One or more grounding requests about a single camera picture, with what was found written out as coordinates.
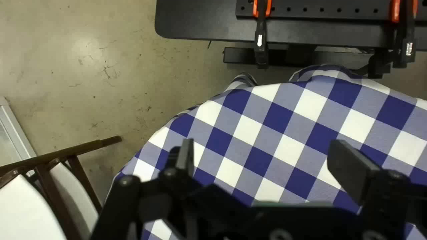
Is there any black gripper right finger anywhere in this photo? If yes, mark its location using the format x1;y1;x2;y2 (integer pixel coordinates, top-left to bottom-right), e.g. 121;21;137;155
327;139;427;240

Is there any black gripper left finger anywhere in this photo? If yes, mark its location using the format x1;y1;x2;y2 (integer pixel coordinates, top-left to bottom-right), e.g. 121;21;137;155
90;137;233;240

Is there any blue white checkered tablecloth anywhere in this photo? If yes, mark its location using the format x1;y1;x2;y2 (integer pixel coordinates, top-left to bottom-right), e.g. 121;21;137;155
106;65;427;240

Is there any orange black bar clamp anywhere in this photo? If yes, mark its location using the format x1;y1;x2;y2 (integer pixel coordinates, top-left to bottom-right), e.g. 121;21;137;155
387;0;421;69
251;0;275;69

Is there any white chair seat cushion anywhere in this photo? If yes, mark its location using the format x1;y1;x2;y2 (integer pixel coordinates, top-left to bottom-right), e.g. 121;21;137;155
0;161;101;240

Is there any white framed panel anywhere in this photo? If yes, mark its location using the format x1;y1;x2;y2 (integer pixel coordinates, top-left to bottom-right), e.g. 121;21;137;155
0;97;38;168

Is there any dark wooden chair frame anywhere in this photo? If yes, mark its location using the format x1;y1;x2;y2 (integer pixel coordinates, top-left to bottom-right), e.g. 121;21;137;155
0;135;123;240

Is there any black perforated mounting table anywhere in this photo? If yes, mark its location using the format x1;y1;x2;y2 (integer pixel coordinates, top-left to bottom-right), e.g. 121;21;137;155
154;0;427;51

